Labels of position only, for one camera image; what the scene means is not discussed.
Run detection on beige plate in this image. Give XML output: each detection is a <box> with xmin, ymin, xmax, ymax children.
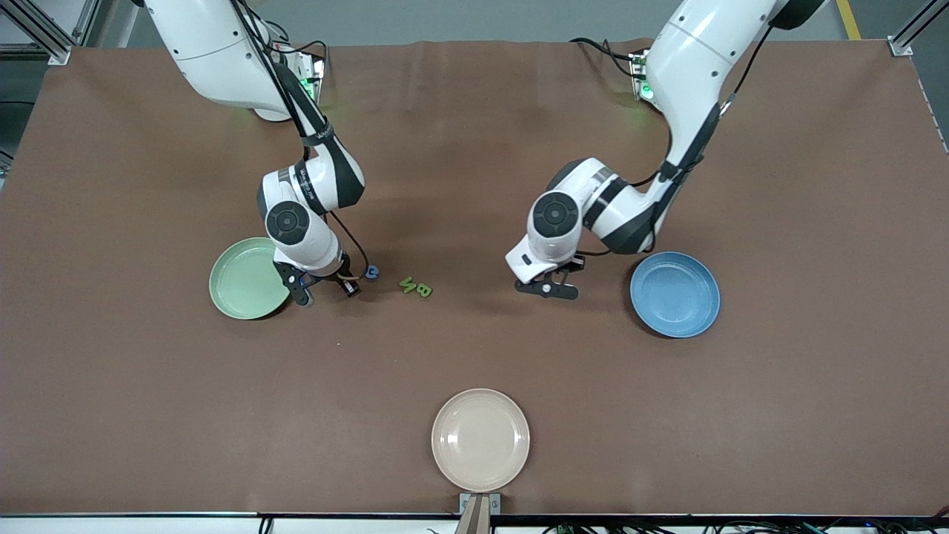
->
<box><xmin>431</xmin><ymin>388</ymin><xmax>532</xmax><ymax>493</ymax></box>

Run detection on black right arm base cable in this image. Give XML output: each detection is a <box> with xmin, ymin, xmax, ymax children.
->
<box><xmin>263</xmin><ymin>19</ymin><xmax>329</xmax><ymax>62</ymax></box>

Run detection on black left arm base cable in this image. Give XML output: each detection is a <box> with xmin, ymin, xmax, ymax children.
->
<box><xmin>569</xmin><ymin>37</ymin><xmax>640</xmax><ymax>76</ymax></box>

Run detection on black arm base cable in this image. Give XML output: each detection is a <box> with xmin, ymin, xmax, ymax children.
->
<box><xmin>569</xmin><ymin>37</ymin><xmax>640</xmax><ymax>76</ymax></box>
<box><xmin>263</xmin><ymin>19</ymin><xmax>329</xmax><ymax>62</ymax></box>

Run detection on aluminium frame brace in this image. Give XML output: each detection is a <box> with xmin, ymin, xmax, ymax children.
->
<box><xmin>887</xmin><ymin>0</ymin><xmax>949</xmax><ymax>59</ymax></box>
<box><xmin>0</xmin><ymin>0</ymin><xmax>73</xmax><ymax>66</ymax></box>

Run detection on aluminium frame post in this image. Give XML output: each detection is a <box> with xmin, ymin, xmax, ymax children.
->
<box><xmin>70</xmin><ymin>0</ymin><xmax>101</xmax><ymax>47</ymax></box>

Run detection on yellow floor tape strip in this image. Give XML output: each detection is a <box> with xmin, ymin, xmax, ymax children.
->
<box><xmin>836</xmin><ymin>0</ymin><xmax>861</xmax><ymax>42</ymax></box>

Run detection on light green plate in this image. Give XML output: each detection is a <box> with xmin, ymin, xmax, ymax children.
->
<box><xmin>208</xmin><ymin>237</ymin><xmax>292</xmax><ymax>321</ymax></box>

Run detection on blue plate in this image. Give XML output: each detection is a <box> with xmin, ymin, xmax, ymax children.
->
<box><xmin>629</xmin><ymin>251</ymin><xmax>721</xmax><ymax>340</ymax></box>

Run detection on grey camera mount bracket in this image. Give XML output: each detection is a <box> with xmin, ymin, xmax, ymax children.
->
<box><xmin>454</xmin><ymin>492</ymin><xmax>502</xmax><ymax>534</ymax></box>

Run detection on brown table cover sheet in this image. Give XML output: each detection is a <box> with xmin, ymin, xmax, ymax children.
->
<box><xmin>0</xmin><ymin>39</ymin><xmax>949</xmax><ymax>516</ymax></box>

